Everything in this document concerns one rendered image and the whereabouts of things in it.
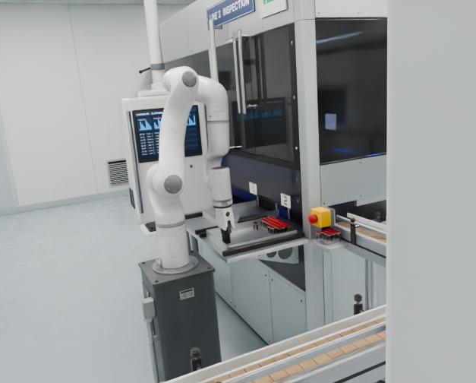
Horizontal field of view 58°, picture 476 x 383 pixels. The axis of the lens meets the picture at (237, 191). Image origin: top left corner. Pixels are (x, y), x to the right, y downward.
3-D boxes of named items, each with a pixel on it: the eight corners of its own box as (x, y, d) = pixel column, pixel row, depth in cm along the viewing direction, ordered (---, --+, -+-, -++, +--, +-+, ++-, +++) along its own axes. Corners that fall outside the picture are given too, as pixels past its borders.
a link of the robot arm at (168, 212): (159, 229, 167) (152, 169, 161) (148, 218, 183) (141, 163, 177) (189, 223, 171) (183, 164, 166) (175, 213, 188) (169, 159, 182)
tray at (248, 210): (256, 205, 253) (256, 200, 252) (278, 215, 230) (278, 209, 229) (203, 216, 239) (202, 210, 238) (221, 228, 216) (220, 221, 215)
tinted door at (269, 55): (256, 154, 227) (249, 36, 214) (302, 163, 189) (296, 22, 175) (256, 154, 227) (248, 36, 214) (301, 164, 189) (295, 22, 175)
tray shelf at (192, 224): (253, 207, 258) (253, 204, 257) (323, 238, 195) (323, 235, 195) (176, 222, 238) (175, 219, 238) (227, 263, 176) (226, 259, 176)
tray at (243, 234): (269, 223, 218) (268, 216, 217) (296, 237, 195) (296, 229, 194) (206, 236, 205) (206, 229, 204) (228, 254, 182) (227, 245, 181)
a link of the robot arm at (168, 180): (174, 194, 178) (186, 201, 164) (145, 191, 173) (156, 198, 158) (192, 71, 172) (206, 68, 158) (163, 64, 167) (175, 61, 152)
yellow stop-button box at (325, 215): (324, 220, 190) (324, 205, 188) (335, 225, 183) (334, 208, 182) (310, 224, 187) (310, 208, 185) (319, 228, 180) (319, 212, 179)
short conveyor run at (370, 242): (327, 243, 195) (326, 210, 192) (354, 236, 201) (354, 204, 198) (461, 305, 134) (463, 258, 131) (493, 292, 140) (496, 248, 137)
